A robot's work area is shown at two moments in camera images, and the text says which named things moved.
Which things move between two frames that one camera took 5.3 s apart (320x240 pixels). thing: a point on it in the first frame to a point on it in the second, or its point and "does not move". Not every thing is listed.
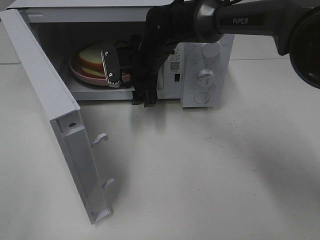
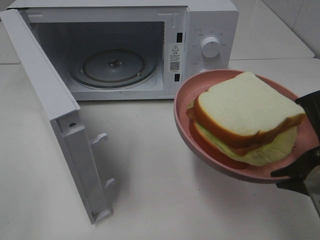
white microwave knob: x=211 y=49 does not move
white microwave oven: x=199 y=72 does not move
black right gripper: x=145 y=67 to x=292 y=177
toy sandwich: x=91 y=62 to x=245 y=121
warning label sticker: x=175 y=61 does not move
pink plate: x=76 y=71 to x=307 y=140
